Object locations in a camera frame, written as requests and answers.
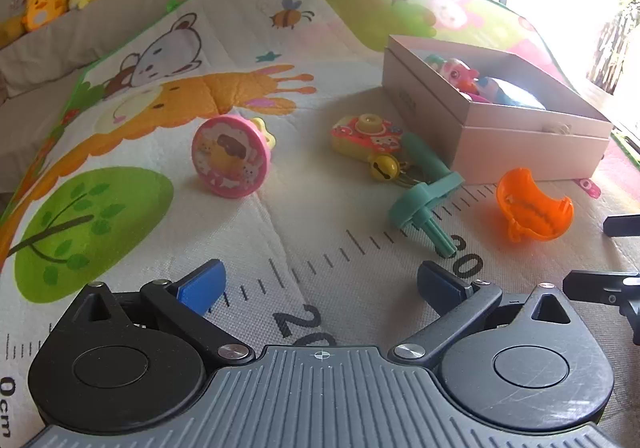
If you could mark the gold bell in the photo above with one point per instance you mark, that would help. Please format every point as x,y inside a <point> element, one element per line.
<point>384,167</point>

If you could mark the blue and white packet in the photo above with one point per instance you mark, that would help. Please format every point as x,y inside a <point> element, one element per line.
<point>512,93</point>

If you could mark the orange plastic toy shell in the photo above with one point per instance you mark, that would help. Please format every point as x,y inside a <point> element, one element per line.
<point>530,210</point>

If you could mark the pink round toy drum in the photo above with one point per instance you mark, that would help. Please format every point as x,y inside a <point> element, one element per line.
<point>229,157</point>

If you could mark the teal plastic toy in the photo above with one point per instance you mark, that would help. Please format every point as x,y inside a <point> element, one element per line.
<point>425,188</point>

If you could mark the colourful toy camera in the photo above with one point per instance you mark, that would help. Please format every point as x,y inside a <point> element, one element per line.
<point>365,136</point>

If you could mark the yellow duck plush backpack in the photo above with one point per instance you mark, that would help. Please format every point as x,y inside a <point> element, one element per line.
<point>45,5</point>

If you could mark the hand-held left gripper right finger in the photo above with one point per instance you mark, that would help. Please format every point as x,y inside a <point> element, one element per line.
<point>440,285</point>

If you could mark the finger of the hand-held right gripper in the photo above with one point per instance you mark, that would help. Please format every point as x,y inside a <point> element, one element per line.
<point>592,285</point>
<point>622,226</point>

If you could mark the pink cardboard box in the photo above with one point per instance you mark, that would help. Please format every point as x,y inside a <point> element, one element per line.
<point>500,142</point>

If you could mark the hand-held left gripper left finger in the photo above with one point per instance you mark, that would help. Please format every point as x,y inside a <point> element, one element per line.
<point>202,285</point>

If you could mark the yellow banana plush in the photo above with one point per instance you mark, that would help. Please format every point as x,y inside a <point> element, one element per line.
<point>12,30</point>

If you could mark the grey sofa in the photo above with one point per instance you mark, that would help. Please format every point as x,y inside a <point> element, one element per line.
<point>60,62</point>

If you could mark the pink and teal toy figure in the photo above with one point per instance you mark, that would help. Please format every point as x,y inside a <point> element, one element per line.
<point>450,70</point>

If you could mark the cartoon printed play mat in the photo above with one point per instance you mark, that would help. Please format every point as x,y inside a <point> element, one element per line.
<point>310,208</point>

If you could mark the yellow plastic toy piece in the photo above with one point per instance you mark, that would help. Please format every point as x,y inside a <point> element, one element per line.
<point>265,133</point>

